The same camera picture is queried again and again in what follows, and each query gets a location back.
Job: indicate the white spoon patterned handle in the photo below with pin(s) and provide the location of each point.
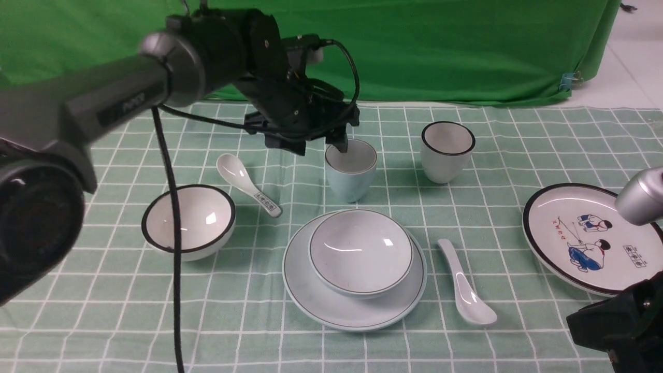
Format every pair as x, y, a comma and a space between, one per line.
233, 171

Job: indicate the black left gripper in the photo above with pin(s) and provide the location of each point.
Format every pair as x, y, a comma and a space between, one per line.
290, 107

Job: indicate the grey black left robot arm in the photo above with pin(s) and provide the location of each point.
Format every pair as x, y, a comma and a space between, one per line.
228, 67

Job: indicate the pale blue flat plate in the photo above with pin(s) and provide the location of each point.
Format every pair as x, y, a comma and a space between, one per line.
341, 312

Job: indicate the white plate cartoon figures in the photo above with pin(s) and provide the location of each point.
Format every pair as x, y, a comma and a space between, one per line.
575, 231

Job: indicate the blue backdrop clip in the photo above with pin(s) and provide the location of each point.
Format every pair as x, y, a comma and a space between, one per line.
567, 82

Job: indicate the pale blue shallow bowl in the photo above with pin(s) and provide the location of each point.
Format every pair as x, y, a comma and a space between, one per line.
360, 253

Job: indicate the green checkered tablecloth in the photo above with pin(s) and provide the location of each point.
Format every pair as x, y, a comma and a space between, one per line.
108, 307

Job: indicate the pale blue ceramic cup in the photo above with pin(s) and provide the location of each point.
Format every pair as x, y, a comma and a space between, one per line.
351, 174

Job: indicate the white bowl black rim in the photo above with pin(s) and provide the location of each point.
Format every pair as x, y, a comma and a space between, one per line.
207, 215

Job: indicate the plain white ceramic spoon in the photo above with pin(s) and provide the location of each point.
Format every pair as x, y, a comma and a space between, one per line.
469, 305

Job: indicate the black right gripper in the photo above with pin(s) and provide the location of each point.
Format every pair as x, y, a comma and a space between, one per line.
627, 327

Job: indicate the white cup black rim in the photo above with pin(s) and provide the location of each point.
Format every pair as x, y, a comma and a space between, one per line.
446, 148

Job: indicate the green backdrop cloth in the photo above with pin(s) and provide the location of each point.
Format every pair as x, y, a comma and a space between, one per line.
477, 52

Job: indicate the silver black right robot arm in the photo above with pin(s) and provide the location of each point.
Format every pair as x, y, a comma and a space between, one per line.
640, 201

